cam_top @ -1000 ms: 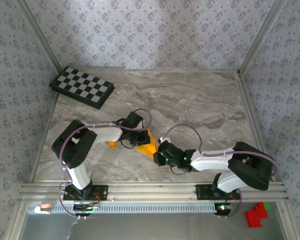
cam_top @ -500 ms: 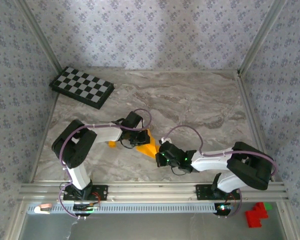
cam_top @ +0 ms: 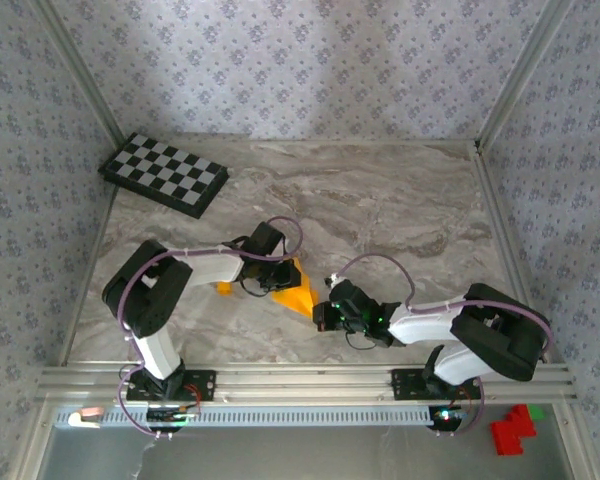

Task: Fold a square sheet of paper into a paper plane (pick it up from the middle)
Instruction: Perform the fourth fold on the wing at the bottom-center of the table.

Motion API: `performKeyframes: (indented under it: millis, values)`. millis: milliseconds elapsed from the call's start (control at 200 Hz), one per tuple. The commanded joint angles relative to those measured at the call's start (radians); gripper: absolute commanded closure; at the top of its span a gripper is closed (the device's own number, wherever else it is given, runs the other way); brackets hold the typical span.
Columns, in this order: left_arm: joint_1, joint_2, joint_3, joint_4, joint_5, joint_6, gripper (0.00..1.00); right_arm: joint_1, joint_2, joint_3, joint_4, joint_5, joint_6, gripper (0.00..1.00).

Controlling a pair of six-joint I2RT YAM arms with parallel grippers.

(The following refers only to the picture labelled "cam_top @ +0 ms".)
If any black and grey checkerboard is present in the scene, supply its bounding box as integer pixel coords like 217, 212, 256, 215
97, 131, 230, 220

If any red toy brick stack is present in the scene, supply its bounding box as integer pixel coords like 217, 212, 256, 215
489, 403, 539, 457

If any pink and white small object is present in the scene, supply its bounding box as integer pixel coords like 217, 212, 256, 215
68, 407, 105, 429

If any thin black left gripper cable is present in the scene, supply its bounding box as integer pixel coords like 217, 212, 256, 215
239, 279, 272, 298

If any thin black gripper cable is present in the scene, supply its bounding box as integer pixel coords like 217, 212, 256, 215
344, 329, 377, 352
239, 279, 272, 298

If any thin black right gripper cable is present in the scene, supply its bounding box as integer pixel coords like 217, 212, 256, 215
344, 329, 377, 352

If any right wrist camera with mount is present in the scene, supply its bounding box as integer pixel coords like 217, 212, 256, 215
324, 272, 367, 315

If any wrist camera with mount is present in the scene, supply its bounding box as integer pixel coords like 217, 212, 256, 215
324, 272, 367, 315
249, 221, 288, 258

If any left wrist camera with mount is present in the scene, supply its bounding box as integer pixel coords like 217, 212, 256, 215
249, 221, 288, 258

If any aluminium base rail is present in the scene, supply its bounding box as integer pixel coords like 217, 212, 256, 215
33, 363, 579, 406

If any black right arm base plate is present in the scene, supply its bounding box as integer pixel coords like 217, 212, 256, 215
390, 368, 483, 403

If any grey slotted cable duct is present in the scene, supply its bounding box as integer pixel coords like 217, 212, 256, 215
54, 404, 464, 429

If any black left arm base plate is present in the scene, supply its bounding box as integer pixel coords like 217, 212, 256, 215
125, 368, 217, 404

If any aluminium right side rail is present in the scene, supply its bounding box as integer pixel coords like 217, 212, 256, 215
472, 142, 551, 364

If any aluminium left side rail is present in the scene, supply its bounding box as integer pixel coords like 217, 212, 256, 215
59, 187, 121, 365

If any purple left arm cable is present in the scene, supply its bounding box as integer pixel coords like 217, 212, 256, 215
117, 215, 304, 442

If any aluminium left corner post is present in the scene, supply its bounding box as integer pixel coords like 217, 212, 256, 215
29, 0, 129, 146

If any aluminium corner post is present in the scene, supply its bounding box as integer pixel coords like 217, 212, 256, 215
29, 0, 129, 146
476, 0, 577, 151

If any aluminium right corner post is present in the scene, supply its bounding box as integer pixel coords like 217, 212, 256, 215
476, 0, 577, 151

